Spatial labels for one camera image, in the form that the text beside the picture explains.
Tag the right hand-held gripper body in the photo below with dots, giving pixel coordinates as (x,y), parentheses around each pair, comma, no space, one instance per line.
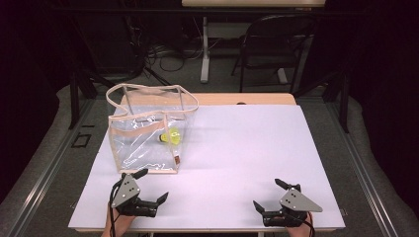
(298,201)

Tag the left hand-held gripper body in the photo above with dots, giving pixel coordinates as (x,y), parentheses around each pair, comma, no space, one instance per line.
(126,192)

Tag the clear plastic bag beige trim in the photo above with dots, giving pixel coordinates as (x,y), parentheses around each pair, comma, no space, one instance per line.
(141,154)

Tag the yellow shuttlecock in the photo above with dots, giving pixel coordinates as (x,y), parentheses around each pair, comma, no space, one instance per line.
(172,136)

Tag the person's right hand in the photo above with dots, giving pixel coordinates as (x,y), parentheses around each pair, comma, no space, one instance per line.
(298,232)

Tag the person's left hand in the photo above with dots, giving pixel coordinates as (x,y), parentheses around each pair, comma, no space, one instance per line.
(120,225)

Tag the white board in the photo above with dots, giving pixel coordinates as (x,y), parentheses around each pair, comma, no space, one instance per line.
(224,164)

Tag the wooden table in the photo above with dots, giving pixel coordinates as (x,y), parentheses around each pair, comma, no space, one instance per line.
(257,98)

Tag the black metal stand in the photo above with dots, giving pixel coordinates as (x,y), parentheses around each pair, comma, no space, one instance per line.
(74,98)
(344,105)

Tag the black folding chair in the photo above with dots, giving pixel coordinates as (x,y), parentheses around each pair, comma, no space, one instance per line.
(250,62)

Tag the white desk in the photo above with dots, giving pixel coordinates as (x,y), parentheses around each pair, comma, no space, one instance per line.
(205,59)

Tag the metal floor rail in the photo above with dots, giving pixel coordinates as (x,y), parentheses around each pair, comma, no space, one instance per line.
(365,177)
(49,171)

